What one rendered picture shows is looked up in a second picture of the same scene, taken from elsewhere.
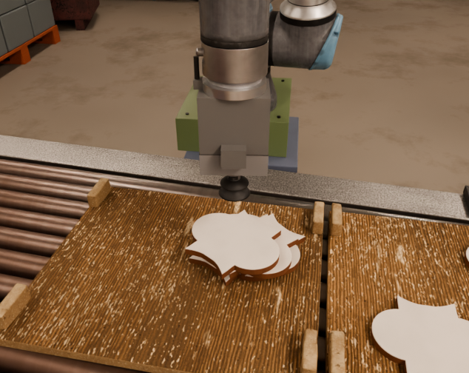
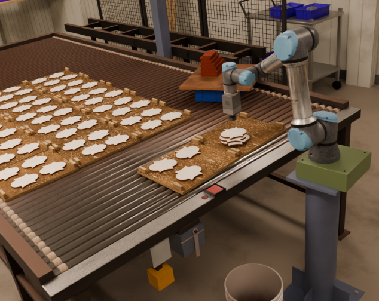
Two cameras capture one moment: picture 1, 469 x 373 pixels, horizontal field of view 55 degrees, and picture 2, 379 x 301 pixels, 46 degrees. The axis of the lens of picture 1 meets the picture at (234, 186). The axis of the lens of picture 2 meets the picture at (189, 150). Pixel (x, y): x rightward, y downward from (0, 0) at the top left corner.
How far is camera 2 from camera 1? 2.67 m
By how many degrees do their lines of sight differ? 101
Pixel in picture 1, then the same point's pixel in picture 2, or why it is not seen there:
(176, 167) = not seen: hidden behind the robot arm
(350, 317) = (203, 147)
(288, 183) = (264, 160)
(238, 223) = (238, 134)
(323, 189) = (254, 165)
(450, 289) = (195, 162)
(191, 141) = not seen: hidden behind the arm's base
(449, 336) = (185, 153)
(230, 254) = (228, 131)
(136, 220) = (263, 130)
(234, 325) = (216, 135)
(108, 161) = not seen: hidden behind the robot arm
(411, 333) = (190, 150)
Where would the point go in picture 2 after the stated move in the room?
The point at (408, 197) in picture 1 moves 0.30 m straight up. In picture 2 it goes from (235, 178) to (231, 123)
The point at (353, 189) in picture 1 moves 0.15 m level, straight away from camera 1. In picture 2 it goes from (249, 170) to (271, 181)
